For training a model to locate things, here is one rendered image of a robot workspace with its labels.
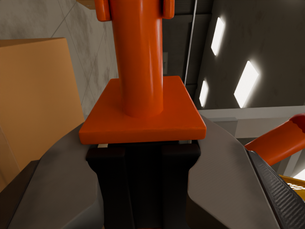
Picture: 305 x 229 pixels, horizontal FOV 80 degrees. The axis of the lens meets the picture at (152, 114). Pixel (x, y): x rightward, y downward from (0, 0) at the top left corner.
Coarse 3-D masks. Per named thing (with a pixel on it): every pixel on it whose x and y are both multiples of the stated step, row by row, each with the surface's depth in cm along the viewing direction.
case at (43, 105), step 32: (0, 64) 16; (32, 64) 21; (64, 64) 28; (0, 96) 16; (32, 96) 20; (64, 96) 28; (0, 128) 16; (32, 128) 20; (64, 128) 28; (0, 160) 16; (32, 160) 20
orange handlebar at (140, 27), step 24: (96, 0) 7; (120, 0) 7; (144, 0) 7; (168, 0) 7; (120, 24) 7; (144, 24) 7; (120, 48) 8; (144, 48) 8; (120, 72) 8; (144, 72) 8; (144, 96) 9
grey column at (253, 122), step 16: (208, 112) 132; (224, 112) 132; (240, 112) 131; (256, 112) 130; (272, 112) 129; (288, 112) 128; (304, 112) 128; (240, 128) 126; (256, 128) 127; (272, 128) 127
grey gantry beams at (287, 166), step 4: (304, 104) 226; (296, 152) 248; (300, 152) 248; (292, 156) 251; (296, 156) 252; (284, 160) 264; (288, 160) 256; (292, 160) 255; (296, 160) 255; (280, 164) 272; (284, 164) 265; (288, 164) 258; (292, 164) 259; (280, 168) 272; (284, 168) 265; (288, 168) 262; (292, 168) 262; (280, 172) 273; (284, 172) 266; (288, 172) 266; (288, 176) 270
